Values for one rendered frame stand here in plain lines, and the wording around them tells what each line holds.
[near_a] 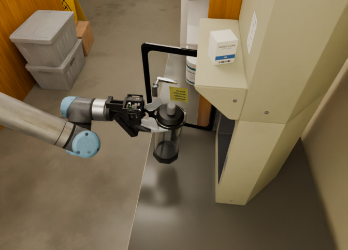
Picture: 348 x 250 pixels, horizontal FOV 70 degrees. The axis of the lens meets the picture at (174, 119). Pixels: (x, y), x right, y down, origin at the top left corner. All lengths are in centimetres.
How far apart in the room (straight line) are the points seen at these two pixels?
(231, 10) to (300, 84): 39
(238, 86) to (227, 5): 36
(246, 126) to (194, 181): 47
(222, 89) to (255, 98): 8
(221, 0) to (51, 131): 62
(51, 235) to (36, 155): 76
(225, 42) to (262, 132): 25
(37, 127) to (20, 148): 195
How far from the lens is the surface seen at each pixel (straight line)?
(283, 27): 49
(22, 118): 73
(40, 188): 234
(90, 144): 73
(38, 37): 275
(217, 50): 59
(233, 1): 86
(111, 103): 81
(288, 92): 58
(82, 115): 86
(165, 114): 80
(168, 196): 102
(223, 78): 57
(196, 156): 111
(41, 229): 218
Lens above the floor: 186
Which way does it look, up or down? 48 degrees down
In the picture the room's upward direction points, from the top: straight up
